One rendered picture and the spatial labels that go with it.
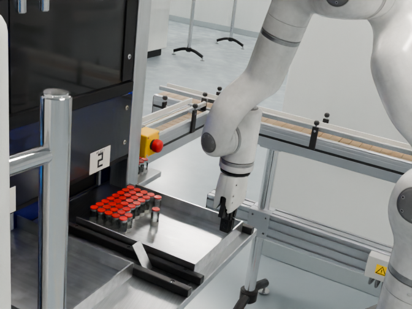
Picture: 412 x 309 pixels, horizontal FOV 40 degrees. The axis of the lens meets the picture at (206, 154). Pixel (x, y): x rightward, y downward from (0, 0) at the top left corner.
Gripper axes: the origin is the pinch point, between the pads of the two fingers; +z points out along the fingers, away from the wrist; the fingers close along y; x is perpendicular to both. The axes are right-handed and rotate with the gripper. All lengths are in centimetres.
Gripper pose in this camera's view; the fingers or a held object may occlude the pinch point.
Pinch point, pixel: (227, 224)
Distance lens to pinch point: 146.2
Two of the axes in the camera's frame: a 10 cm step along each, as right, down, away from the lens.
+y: -4.6, 2.8, -8.4
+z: -1.2, 9.2, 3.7
